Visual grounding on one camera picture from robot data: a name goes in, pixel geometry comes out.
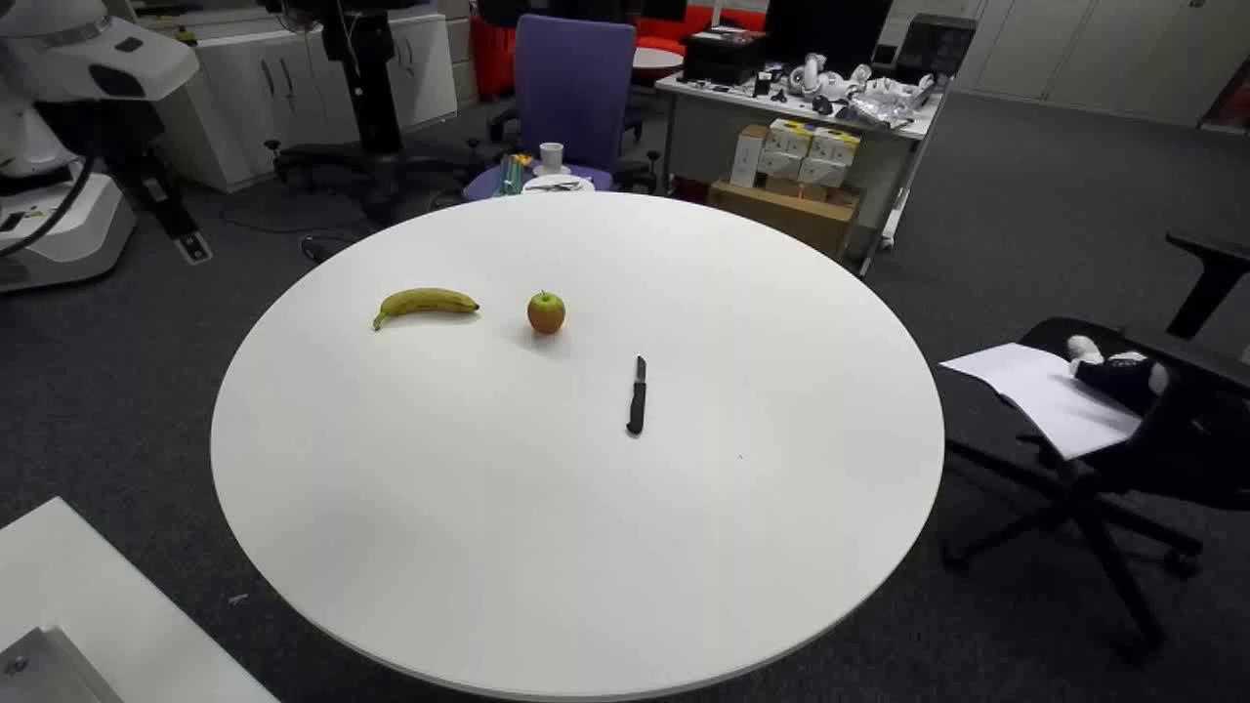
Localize white cabinet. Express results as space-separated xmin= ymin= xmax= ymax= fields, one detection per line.
xmin=134 ymin=9 xmax=462 ymax=198

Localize red sofa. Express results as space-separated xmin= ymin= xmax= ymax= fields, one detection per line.
xmin=465 ymin=0 xmax=773 ymax=107

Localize black white handheld controller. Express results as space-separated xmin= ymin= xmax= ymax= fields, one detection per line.
xmin=1061 ymin=332 xmax=1174 ymax=409

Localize white paper bag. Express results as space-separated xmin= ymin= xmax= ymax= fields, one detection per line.
xmin=795 ymin=124 xmax=868 ymax=204
xmin=758 ymin=118 xmax=811 ymax=195

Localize metal mounting plate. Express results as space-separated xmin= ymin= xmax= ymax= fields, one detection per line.
xmin=0 ymin=620 xmax=126 ymax=703

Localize white paper sheets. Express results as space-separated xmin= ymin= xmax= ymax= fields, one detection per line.
xmin=937 ymin=341 xmax=1148 ymax=466

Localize yellow banana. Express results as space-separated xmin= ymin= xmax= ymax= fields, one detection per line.
xmin=371 ymin=286 xmax=484 ymax=335

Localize white cluttered desk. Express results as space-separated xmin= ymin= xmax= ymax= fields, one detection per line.
xmin=651 ymin=69 xmax=946 ymax=263

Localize red green apple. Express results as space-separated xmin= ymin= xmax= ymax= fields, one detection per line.
xmin=522 ymin=289 xmax=570 ymax=341

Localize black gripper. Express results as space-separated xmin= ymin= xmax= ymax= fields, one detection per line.
xmin=69 ymin=98 xmax=219 ymax=269

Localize large cardboard box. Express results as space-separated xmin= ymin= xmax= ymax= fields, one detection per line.
xmin=707 ymin=177 xmax=868 ymax=259

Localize black case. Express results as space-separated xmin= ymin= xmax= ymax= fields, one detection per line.
xmin=678 ymin=26 xmax=762 ymax=86

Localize white machine base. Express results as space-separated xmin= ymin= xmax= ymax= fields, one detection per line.
xmin=0 ymin=100 xmax=140 ymax=297

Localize pile of plastic bags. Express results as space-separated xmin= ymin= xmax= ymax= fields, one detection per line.
xmin=746 ymin=51 xmax=946 ymax=134

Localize small black monitor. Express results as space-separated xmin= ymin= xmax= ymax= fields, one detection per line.
xmin=896 ymin=12 xmax=979 ymax=86

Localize black pedestal stand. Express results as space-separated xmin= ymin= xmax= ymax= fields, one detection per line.
xmin=268 ymin=0 xmax=476 ymax=228

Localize large black monitor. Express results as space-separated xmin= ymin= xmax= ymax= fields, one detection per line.
xmin=762 ymin=0 xmax=900 ymax=74

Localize green packet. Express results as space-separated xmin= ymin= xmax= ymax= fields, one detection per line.
xmin=497 ymin=147 xmax=540 ymax=198

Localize white plate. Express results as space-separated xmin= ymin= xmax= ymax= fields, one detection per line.
xmin=519 ymin=172 xmax=603 ymax=198

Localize purple office chair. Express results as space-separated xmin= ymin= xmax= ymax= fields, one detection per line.
xmin=462 ymin=12 xmax=644 ymax=207

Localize black swivel chair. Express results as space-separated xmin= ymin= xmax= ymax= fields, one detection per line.
xmin=937 ymin=309 xmax=1250 ymax=660

